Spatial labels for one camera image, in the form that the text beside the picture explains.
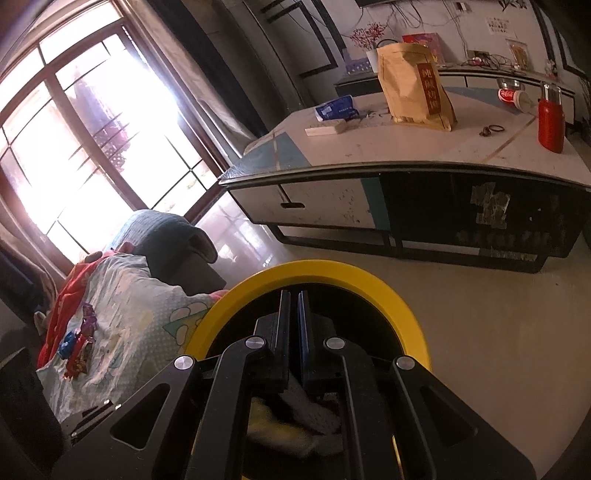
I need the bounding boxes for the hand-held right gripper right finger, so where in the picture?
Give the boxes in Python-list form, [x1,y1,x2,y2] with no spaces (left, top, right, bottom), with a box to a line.
[297,291,539,480]

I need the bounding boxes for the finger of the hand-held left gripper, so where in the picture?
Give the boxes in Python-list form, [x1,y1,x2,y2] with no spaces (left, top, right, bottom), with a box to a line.
[62,401,122,446]

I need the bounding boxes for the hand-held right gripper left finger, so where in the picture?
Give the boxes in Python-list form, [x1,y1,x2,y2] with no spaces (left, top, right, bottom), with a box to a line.
[51,290,293,480]

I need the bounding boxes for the yellow rimmed black waste bin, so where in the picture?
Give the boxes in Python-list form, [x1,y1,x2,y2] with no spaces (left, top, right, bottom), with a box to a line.
[185,260,432,480]

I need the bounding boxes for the white patterned paper towel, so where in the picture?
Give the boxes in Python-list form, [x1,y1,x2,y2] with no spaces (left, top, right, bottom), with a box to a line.
[281,374,343,437]

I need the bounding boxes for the pink purple candy wrapper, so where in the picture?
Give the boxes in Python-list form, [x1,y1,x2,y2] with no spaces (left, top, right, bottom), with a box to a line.
[81,302,98,340]

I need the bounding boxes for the yellow wrapper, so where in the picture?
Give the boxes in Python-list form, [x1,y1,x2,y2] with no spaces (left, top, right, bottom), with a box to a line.
[247,399,319,457]

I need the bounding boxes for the cartoon printed bedsheet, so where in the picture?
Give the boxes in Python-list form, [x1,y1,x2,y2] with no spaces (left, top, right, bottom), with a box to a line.
[34,251,232,425]

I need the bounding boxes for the red floral blanket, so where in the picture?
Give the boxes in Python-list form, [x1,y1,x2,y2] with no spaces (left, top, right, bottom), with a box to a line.
[37,249,112,365]

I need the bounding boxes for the grey curtain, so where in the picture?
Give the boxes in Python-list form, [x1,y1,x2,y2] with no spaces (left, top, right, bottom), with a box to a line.
[115,0,287,171]
[0,203,70,324]

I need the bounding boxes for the blue quilted sofa cover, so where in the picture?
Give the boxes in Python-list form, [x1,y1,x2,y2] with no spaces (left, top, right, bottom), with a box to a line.
[111,210,227,296]

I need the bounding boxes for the white flat box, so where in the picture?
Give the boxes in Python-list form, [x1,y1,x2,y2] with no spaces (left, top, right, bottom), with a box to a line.
[305,119,348,137]

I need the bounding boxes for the white and black coffee table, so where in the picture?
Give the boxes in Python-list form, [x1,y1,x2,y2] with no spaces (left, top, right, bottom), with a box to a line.
[219,85,591,274]

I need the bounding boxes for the blue tissue pack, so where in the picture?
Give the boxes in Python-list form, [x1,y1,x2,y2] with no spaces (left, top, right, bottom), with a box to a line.
[315,95,360,121]

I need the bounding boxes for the hanging clothes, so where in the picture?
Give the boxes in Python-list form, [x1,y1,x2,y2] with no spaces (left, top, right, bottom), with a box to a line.
[74,78,134,171]

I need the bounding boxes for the yellow paper food bag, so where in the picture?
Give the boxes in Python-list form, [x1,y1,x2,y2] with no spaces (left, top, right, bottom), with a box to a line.
[376,42,458,132]

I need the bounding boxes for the purple box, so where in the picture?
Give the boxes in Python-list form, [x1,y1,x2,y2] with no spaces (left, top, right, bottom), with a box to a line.
[344,48,375,75]

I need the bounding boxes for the white vase with red flowers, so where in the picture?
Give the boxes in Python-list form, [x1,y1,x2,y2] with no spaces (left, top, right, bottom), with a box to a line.
[349,23,384,73]

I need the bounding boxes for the black and white TV cabinet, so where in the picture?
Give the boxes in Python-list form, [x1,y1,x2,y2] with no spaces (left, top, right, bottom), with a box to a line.
[333,62,578,125]

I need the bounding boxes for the red gift box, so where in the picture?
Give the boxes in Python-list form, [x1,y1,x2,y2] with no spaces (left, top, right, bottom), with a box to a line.
[402,33,445,65]

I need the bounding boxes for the red soda can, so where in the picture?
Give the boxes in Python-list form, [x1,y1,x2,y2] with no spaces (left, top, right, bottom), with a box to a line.
[498,88,539,113]

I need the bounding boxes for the red thermos bottle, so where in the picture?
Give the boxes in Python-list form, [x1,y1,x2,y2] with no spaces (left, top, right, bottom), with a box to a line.
[538,82,566,153]

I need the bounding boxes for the brown framed glass door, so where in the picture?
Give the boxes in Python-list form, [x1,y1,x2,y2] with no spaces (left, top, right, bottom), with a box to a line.
[0,0,232,264]

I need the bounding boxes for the yellow hanging packet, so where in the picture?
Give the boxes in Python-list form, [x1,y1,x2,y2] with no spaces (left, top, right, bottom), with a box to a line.
[505,39,529,71]

